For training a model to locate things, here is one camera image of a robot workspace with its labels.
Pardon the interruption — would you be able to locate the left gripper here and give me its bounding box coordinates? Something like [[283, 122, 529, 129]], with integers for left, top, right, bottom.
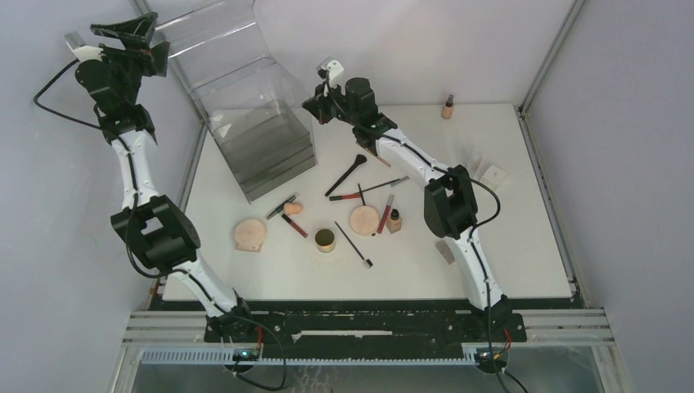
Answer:
[[90, 14, 168, 106]]

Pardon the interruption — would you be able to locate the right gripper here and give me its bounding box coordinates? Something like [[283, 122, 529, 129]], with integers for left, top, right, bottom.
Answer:
[[302, 79, 358, 128]]

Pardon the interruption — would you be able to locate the clear acrylic organizer box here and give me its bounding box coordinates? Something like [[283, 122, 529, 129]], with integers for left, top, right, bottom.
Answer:
[[142, 1, 317, 202]]

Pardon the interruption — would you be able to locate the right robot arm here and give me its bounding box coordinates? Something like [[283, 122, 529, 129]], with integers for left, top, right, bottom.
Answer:
[[302, 78, 527, 343]]

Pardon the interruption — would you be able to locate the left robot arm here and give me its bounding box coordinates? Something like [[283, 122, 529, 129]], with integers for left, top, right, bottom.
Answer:
[[65, 12, 259, 341]]

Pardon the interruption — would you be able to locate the black powder brush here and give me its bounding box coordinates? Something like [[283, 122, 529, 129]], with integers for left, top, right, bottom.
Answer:
[[324, 154, 367, 197]]

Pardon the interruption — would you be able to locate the wooden stick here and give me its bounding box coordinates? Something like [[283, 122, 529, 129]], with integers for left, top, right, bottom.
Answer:
[[356, 142, 392, 168]]

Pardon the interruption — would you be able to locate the thin black brush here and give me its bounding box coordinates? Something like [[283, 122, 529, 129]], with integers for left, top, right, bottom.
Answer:
[[358, 183, 367, 206]]

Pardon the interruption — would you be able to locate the grey mascara wand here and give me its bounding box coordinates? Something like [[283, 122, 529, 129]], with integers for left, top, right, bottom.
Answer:
[[390, 176, 409, 187]]

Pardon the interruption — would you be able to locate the small foundation bottle far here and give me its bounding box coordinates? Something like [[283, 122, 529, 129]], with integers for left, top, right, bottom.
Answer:
[[440, 94, 455, 120]]

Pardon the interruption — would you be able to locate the red black lip pencil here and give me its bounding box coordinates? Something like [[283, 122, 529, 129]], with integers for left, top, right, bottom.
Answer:
[[328, 192, 360, 201]]

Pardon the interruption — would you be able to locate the red lip gloss tube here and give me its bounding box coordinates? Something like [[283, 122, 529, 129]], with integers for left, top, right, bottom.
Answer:
[[376, 194, 394, 234]]

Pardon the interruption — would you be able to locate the dark eyeliner pen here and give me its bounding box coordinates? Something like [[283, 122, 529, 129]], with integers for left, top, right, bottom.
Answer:
[[265, 193, 298, 220]]

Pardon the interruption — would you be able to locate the round beige powder puff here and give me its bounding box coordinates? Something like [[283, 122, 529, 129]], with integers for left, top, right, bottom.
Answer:
[[349, 206, 380, 237]]

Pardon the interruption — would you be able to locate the beige blender sponge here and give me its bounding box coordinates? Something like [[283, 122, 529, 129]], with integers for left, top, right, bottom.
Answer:
[[282, 202, 303, 216]]

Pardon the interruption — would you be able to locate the clear small bottle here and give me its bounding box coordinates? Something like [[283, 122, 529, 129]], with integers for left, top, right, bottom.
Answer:
[[463, 145, 482, 178]]

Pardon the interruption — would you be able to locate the orange lip gloss tube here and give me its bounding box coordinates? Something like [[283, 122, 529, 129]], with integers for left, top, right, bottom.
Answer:
[[282, 214, 308, 238]]

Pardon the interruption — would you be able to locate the black brow brush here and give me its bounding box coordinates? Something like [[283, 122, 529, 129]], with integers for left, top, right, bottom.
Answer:
[[334, 221, 373, 269]]

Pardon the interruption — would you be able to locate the white cube container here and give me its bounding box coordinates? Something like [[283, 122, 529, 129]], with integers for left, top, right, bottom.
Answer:
[[479, 164, 507, 192]]

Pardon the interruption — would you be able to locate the grey square sponge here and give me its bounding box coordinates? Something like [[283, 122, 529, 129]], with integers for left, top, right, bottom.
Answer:
[[435, 241, 456, 264]]

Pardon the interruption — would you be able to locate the beige puff on base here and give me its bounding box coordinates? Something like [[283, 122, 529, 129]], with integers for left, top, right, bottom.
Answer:
[[232, 219, 267, 253]]

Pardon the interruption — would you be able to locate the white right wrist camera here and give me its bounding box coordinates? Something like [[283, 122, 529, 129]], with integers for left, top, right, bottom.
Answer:
[[317, 57, 345, 88]]

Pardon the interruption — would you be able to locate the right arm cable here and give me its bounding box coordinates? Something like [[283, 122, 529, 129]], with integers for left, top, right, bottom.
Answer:
[[325, 81, 516, 393]]

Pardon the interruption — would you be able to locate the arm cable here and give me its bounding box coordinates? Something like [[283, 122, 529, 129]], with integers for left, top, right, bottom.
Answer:
[[33, 58, 288, 393], [325, 81, 516, 393]]

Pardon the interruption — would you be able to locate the black mounting rail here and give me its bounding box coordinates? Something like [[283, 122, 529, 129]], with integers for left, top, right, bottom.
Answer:
[[202, 300, 528, 361]]

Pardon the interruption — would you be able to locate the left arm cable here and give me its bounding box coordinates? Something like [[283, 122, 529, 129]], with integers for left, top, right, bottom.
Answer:
[[33, 58, 288, 393]]

